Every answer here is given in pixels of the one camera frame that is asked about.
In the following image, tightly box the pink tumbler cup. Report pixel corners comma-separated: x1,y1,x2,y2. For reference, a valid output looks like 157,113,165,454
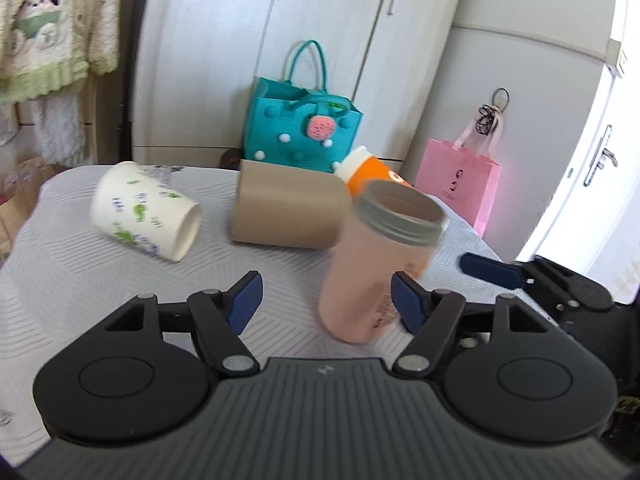
318,180,449,344

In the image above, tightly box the white green-print paper cup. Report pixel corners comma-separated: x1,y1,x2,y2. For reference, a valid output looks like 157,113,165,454
90,162,202,262

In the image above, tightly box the orange paper cup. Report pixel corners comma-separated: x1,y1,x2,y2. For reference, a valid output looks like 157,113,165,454
334,146,409,200

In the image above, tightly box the beige plastic cup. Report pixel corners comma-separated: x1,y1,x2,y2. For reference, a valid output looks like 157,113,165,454
230,160,352,249

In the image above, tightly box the white door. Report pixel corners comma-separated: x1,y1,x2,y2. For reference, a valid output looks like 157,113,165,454
518,0,639,302

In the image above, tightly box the pink paper shopping bag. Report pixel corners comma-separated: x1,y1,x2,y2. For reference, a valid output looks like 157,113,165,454
414,115,503,236

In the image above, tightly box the black suitcase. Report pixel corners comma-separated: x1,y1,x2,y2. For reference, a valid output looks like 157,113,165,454
219,148,244,171

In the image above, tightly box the teal felt tote bag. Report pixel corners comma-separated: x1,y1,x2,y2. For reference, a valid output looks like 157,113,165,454
242,39,362,174

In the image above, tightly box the white wardrobe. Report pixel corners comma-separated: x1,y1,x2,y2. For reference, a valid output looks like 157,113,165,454
128,0,459,166

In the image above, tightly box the white fluffy sweater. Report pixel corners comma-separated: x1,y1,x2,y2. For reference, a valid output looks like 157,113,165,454
1,0,120,167

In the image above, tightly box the black clothes rack pole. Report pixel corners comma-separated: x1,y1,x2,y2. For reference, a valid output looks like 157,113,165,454
118,0,148,162

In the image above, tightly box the silver door handle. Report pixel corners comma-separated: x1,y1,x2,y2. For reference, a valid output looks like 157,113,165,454
582,124,618,188

